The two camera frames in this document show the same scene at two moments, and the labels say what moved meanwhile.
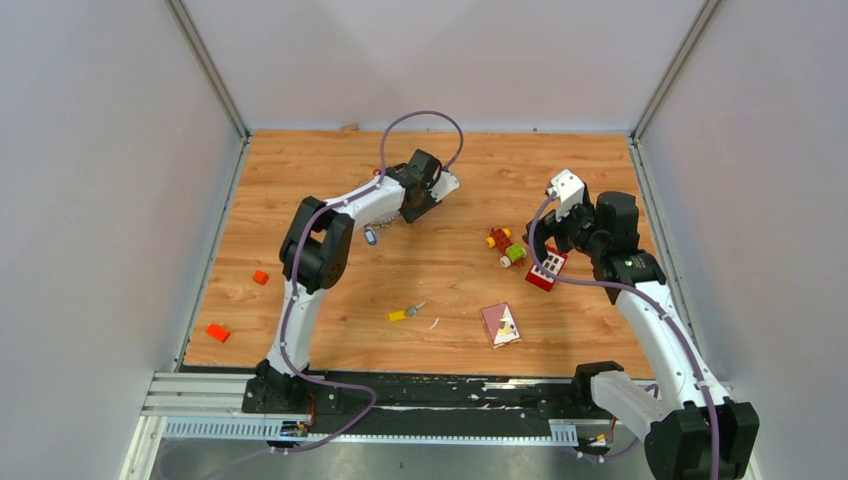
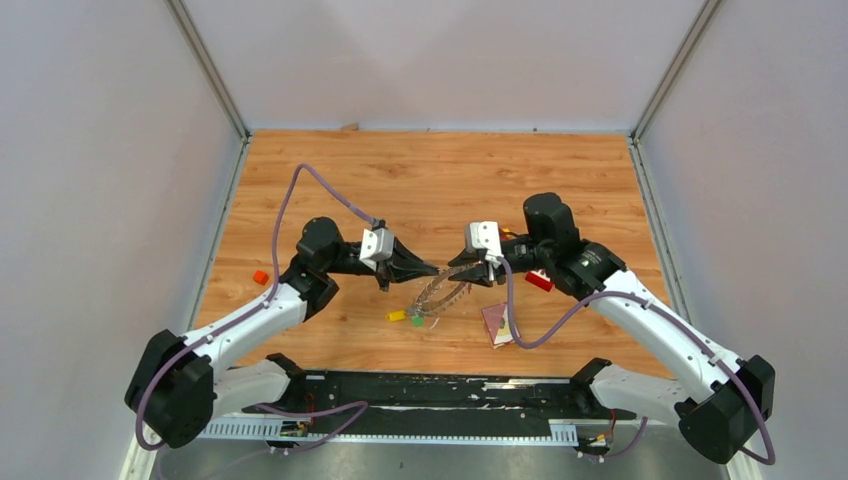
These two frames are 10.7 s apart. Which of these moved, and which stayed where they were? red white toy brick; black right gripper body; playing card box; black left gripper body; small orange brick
Moved: black right gripper body; black left gripper body
Stayed: small orange brick; playing card box; red white toy brick
